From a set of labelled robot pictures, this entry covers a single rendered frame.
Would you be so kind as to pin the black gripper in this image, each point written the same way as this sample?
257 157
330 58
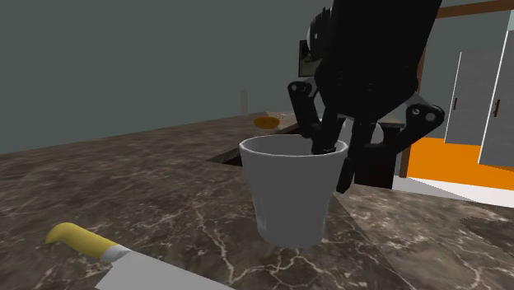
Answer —
369 56

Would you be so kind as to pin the white cup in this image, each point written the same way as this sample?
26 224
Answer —
289 192

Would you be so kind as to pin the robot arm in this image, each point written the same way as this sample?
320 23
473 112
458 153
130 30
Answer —
378 134

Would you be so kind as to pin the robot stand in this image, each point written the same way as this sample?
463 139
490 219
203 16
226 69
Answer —
375 170

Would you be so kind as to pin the orange bowl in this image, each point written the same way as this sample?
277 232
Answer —
266 122

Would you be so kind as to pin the white double door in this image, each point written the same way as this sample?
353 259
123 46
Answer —
474 104

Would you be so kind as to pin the dark framed wall picture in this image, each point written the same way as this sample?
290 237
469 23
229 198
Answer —
306 60

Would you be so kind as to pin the brown wooden door frame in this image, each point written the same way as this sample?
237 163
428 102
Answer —
474 8

